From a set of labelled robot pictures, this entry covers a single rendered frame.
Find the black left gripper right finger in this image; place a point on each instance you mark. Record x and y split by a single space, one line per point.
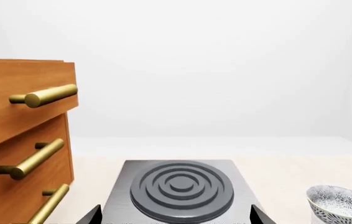
259 217

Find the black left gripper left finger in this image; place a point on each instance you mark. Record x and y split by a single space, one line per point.
92 217

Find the black white patterned bowl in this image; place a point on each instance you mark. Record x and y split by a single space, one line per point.
334 205

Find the grey stove burner plate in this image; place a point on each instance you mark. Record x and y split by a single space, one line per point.
180 189

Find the wooden drawer cabinet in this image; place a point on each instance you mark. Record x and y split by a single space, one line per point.
14 130

